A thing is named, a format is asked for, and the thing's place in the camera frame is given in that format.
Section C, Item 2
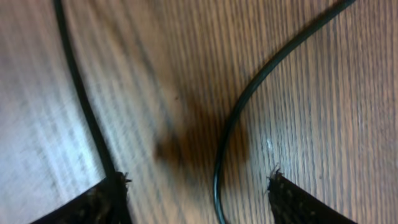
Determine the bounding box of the black USB-C cable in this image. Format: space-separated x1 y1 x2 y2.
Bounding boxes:
52 0 357 224

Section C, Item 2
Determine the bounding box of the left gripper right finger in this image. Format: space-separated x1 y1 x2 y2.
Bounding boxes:
267 169 354 224

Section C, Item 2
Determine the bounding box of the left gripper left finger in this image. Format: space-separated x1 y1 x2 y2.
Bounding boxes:
32 178 132 224

